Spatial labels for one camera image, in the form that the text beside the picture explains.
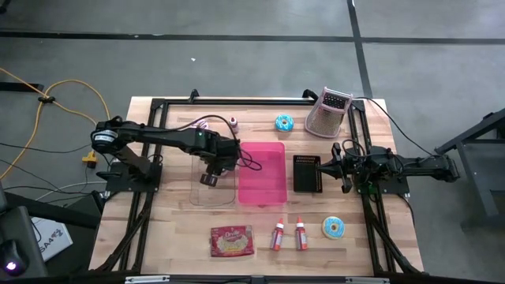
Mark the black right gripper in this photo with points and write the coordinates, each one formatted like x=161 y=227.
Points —
x=347 y=169

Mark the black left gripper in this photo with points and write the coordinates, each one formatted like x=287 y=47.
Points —
x=221 y=163

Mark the blue frosted tan donut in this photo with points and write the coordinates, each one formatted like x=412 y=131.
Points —
x=327 y=232

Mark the red food colouring bottle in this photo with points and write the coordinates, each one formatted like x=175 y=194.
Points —
x=301 y=238
x=277 y=238

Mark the red popcorn packet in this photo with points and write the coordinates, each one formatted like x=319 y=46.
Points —
x=233 y=242

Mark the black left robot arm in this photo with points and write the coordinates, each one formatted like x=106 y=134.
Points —
x=158 y=136

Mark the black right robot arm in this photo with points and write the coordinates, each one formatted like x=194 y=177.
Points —
x=418 y=165

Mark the black slotted plastic basket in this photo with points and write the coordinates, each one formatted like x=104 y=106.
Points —
x=305 y=177

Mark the clear plastic storage bin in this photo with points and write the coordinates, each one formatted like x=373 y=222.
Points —
x=213 y=195

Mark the pink frosted toy donut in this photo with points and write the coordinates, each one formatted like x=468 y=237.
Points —
x=203 y=124

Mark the pink translucent plastic bin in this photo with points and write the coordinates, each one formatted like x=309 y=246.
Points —
x=268 y=181

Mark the teal frosted toy donut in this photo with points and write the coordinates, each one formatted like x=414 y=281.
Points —
x=279 y=126

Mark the yellow power plug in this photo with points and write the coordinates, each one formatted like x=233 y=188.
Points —
x=90 y=159

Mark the dark grey metal cart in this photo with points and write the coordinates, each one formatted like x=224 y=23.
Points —
x=479 y=177

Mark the white cardboard box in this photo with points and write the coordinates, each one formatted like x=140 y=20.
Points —
x=51 y=240

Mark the black mouse pad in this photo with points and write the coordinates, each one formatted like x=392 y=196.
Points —
x=27 y=232

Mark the black computer mouse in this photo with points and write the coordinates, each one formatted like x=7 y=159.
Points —
x=16 y=256

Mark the black metal table frame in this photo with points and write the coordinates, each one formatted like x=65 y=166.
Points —
x=256 y=102

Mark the black frame clamp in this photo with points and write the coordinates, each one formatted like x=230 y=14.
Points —
x=193 y=95
x=309 y=94

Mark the silver metal bracket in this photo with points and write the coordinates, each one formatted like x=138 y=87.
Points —
x=367 y=280
x=148 y=279

